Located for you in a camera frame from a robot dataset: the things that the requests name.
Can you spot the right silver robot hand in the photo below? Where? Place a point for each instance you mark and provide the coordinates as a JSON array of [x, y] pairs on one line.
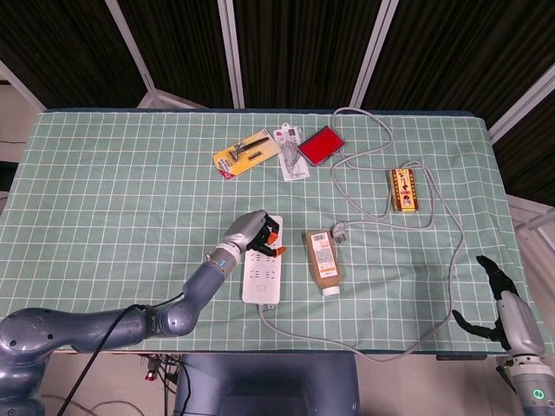
[[518, 320]]

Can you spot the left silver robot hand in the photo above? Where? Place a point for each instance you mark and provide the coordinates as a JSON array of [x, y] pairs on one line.
[[245, 229]]

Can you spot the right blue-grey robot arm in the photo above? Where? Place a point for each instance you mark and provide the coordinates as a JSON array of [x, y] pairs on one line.
[[531, 385]]

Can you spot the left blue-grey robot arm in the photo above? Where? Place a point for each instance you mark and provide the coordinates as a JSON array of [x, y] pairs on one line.
[[86, 325]]

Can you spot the white power strip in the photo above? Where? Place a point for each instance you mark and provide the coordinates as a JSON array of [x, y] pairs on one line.
[[262, 288]]

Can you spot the clear packet with white card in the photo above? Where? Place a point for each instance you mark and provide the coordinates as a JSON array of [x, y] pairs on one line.
[[295, 169]]

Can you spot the brown sauce bottle white cap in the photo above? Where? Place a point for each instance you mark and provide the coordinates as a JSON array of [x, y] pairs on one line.
[[323, 264]]

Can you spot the red ink pad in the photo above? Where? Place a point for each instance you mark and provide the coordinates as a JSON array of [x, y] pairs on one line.
[[321, 145]]

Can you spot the green checked tablecloth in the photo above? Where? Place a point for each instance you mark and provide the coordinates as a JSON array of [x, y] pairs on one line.
[[108, 208]]

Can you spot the blue-grey robot torso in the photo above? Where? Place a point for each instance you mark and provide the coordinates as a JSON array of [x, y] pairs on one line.
[[260, 381]]

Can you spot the yellow red printed box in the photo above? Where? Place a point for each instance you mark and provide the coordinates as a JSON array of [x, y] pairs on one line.
[[404, 190]]

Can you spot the black partition screen white frame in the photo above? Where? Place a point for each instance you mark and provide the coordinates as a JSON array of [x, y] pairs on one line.
[[303, 43]]

